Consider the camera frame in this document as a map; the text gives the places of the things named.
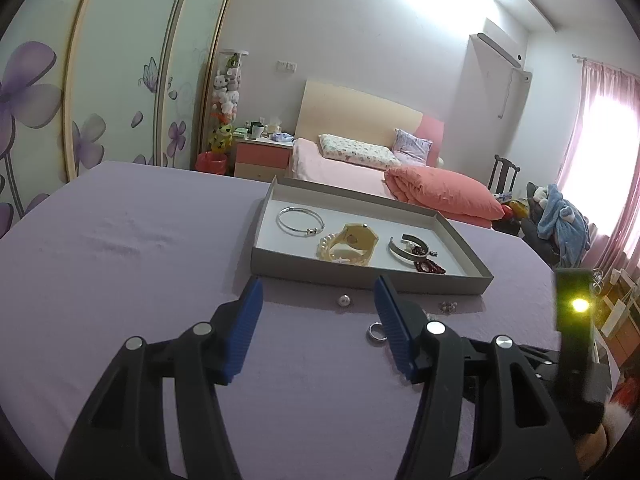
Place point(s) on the dark wooden chair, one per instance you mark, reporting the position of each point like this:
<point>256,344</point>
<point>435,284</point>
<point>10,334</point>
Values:
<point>503,175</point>

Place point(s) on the bed with beige headboard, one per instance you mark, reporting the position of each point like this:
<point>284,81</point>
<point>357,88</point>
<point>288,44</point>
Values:
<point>360,116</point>

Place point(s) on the purple table cloth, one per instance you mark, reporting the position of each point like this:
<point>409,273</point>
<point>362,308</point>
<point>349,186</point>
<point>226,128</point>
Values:
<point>130,250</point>

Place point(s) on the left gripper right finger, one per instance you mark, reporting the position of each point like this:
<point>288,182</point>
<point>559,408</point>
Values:
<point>518,430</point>

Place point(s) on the pearl earring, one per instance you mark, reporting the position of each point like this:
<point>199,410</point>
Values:
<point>344,301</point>

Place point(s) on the blue plush robe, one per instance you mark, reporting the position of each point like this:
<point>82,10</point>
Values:
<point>562,222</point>

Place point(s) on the pink bedside table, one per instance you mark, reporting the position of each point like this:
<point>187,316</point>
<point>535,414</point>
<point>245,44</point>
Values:
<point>262,160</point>

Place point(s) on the grey shallow tray box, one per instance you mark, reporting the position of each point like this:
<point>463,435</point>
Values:
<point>313,233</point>

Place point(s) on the coral folded duvet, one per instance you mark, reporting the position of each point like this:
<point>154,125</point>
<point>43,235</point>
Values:
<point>452,194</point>

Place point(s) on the pink curtain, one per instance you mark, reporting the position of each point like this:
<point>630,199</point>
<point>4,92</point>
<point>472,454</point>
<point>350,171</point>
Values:
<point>600,169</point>

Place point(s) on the purple patterned pillow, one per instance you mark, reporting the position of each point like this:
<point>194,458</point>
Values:
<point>411,150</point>

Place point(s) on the small silver earrings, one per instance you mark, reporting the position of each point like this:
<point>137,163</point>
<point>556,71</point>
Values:
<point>448,307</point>

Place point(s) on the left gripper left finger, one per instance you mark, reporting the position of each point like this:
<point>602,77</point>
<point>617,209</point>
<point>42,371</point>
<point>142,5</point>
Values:
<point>120,431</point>

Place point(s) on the floral sliding wardrobe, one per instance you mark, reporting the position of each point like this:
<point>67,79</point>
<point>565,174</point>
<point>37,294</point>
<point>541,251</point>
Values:
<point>91,81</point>

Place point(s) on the red bin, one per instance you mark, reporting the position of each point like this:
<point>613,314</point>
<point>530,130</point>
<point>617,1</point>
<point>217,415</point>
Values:
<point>212,163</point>

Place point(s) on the yellow wrist watch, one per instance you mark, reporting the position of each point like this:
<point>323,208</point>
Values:
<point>354,244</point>

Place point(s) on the white air conditioner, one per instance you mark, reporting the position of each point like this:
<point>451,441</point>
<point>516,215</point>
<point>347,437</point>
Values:
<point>502,43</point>

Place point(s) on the plush toy display tube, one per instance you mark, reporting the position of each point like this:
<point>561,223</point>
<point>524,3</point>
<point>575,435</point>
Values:
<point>224,100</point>

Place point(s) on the floral white pillow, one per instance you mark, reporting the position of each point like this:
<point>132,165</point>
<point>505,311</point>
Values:
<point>357,152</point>

